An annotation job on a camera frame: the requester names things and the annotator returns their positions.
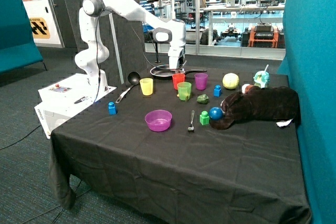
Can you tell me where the black tablecloth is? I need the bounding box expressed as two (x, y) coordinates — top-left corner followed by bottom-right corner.
(49, 79), (312, 223)

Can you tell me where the teal toy figure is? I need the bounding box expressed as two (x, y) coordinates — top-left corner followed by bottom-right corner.
(254, 65), (270, 88)

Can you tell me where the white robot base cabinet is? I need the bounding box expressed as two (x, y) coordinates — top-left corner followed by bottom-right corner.
(35, 73), (116, 138)

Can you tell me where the silver fork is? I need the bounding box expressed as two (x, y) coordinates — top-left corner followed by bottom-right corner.
(187, 110), (195, 132)

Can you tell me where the green toy pepper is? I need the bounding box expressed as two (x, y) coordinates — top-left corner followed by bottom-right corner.
(196, 94), (209, 104)

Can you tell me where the black ladle silver handle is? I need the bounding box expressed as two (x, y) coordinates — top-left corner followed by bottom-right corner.
(115, 71), (141, 104)

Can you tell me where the blue toy block left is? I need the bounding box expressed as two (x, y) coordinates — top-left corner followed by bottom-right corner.
(108, 102), (118, 115)

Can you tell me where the purple plastic bowl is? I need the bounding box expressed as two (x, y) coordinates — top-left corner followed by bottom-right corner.
(144, 110), (172, 132)

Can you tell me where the black tripod stand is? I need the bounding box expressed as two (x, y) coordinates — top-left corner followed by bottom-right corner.
(146, 0), (161, 63)

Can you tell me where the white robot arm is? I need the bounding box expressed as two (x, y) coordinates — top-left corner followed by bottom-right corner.
(75, 0), (186, 95)

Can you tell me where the blue toy block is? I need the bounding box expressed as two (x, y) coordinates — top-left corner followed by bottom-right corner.
(108, 102), (118, 115)
(213, 85), (222, 97)

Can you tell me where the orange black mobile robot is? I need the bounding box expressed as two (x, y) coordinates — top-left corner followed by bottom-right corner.
(241, 23), (285, 49)

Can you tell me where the blue ball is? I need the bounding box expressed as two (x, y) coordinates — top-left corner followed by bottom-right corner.
(208, 106), (223, 121)

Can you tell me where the blue toy block right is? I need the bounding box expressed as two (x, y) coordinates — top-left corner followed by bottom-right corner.
(213, 85), (222, 97)

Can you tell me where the green toy block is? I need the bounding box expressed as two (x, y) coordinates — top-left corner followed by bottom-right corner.
(199, 111), (210, 125)

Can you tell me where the teal partition wall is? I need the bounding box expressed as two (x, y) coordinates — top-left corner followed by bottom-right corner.
(278, 0), (335, 223)

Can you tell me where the green plastic cup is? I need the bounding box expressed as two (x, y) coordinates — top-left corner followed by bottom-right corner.
(177, 82), (192, 101)

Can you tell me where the black frying pan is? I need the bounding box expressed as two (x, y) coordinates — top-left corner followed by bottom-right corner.
(150, 65), (207, 79)

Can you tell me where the yellow plastic cup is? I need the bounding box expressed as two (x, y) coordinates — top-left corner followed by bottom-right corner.
(140, 78), (153, 96)

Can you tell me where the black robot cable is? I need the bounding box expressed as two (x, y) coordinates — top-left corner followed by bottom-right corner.
(74, 8), (171, 104)

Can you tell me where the purple plastic cup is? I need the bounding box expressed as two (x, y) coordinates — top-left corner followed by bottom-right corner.
(195, 73), (208, 90)

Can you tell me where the teal sofa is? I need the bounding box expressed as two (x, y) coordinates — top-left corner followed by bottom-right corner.
(0, 0), (44, 73)

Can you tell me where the red plastic cup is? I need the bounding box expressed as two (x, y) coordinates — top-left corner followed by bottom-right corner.
(172, 73), (185, 90)

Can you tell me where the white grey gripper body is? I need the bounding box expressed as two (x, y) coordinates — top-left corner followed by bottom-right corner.
(168, 46), (185, 69)

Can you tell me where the brown plush toy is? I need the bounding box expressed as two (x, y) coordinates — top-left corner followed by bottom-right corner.
(210, 85), (300, 130)

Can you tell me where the yellow softball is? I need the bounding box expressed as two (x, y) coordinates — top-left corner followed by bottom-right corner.
(222, 73), (239, 90)

